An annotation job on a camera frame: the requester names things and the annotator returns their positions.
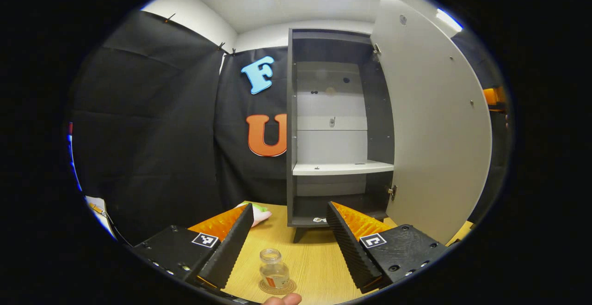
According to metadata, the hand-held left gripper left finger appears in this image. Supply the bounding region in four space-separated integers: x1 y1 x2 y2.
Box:
131 202 254 290

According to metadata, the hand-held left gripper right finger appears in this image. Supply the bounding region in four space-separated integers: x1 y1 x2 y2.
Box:
326 201 449 294

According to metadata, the small glass bottle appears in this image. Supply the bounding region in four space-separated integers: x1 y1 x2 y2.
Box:
259 248 291 289

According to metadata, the white cabinet shelf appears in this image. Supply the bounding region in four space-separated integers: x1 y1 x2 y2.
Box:
292 159 395 176

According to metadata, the pink plush toy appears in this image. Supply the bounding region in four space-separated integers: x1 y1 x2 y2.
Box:
236 201 273 228

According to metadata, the ceiling light panel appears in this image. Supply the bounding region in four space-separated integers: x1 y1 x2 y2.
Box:
436 8 463 32

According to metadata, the white box with yellow label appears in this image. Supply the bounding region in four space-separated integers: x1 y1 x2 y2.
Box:
85 196 116 240

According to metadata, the black backdrop cloth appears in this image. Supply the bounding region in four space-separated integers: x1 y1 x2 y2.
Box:
67 10 512 245

